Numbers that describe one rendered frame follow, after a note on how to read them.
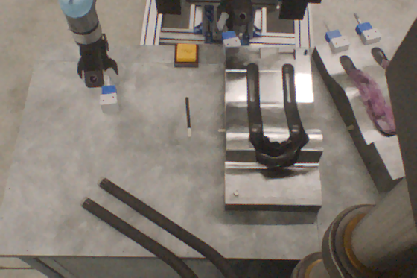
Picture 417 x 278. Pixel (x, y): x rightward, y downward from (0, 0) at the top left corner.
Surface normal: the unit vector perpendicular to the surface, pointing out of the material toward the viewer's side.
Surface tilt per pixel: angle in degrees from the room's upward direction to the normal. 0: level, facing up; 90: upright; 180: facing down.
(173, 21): 0
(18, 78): 0
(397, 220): 90
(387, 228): 90
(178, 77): 0
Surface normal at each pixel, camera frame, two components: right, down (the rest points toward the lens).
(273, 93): 0.00, -0.44
